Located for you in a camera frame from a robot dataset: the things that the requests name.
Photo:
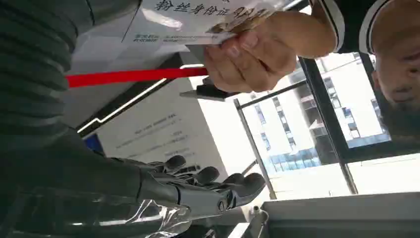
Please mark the grey window ledge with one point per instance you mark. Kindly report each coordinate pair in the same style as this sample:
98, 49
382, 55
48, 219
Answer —
344, 213

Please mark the person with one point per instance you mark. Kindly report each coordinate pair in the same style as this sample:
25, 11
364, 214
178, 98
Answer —
397, 65

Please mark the person's hand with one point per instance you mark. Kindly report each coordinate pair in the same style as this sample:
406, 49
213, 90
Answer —
259, 62

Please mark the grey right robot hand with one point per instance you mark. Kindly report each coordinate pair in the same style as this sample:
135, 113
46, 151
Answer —
82, 184

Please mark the white printed sign board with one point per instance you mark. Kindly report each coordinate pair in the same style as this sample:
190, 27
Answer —
164, 131

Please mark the ribbed grey right arm sleeve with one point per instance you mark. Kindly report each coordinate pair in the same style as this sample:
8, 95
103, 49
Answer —
32, 65

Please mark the white building outside window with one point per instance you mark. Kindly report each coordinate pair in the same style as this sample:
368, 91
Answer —
292, 131

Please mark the dark window frame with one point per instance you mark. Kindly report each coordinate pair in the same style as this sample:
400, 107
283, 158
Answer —
328, 124

